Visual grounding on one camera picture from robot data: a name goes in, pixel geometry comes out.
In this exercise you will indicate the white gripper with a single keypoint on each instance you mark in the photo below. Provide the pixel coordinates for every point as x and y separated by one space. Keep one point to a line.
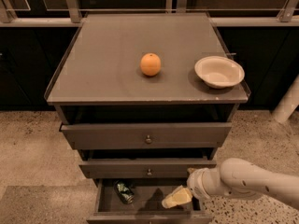
195 183

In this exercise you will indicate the green soda can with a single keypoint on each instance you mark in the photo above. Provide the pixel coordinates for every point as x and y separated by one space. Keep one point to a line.
124 192

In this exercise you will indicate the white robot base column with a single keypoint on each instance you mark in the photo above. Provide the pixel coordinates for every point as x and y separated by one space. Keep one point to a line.
288 103

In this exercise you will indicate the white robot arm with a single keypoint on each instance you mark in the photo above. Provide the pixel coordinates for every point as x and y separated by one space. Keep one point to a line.
236 179

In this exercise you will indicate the grey bottom drawer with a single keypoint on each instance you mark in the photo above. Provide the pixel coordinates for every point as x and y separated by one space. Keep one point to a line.
146 207

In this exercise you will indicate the grey drawer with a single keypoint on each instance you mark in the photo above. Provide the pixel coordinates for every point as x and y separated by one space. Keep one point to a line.
145 163
146 126
146 207

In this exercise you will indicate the grey middle drawer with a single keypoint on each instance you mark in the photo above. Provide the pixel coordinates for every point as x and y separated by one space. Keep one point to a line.
145 163

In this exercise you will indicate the grey top drawer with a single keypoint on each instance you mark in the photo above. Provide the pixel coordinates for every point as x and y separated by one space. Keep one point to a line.
146 126

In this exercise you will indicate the grey drawer cabinet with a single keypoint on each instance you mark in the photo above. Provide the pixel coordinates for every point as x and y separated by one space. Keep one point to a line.
102 66

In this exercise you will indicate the white paper bowl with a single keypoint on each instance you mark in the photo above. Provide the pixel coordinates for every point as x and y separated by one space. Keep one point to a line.
219 72

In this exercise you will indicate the orange fruit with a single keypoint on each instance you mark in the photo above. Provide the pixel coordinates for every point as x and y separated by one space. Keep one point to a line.
150 64

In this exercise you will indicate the metal window rail frame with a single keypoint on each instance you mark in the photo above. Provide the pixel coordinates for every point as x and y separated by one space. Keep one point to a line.
75 10

